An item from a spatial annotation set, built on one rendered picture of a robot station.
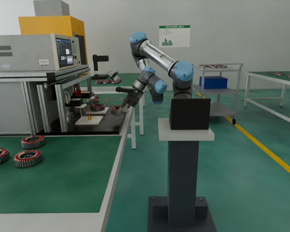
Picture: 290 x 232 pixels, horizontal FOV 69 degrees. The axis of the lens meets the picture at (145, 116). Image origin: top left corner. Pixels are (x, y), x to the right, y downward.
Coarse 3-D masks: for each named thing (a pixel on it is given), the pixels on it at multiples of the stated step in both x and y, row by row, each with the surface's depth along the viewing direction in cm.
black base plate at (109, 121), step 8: (56, 120) 146; (104, 120) 144; (112, 120) 144; (120, 120) 144; (56, 128) 130; (72, 128) 130; (80, 128) 130; (88, 128) 129; (96, 128) 129; (104, 128) 129; (112, 128) 128; (120, 128) 132
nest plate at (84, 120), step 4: (84, 116) 149; (92, 116) 149; (96, 116) 149; (100, 116) 149; (80, 120) 141; (84, 120) 141; (88, 120) 141; (92, 120) 141; (96, 120) 141; (100, 120) 142; (76, 124) 137; (80, 124) 137; (84, 124) 136; (88, 124) 136
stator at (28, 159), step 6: (30, 150) 98; (36, 150) 98; (18, 156) 93; (24, 156) 96; (30, 156) 95; (36, 156) 93; (18, 162) 89; (24, 162) 89; (30, 162) 90; (36, 162) 92
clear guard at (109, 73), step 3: (81, 72) 164; (84, 72) 164; (90, 72) 163; (93, 72) 162; (96, 72) 162; (99, 72) 161; (102, 72) 161; (105, 72) 160; (108, 72) 160; (111, 72) 169; (108, 75) 153; (111, 75) 160; (111, 78) 154; (114, 78) 160; (117, 78) 169
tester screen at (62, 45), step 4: (56, 40) 123; (60, 40) 129; (64, 40) 135; (60, 44) 128; (64, 44) 135; (68, 44) 141; (60, 48) 128; (64, 48) 135; (68, 48) 141; (60, 52) 128; (64, 52) 135; (60, 56) 128; (64, 56) 135; (60, 60) 128; (64, 60) 134; (60, 64) 128; (64, 64) 134; (68, 64) 141
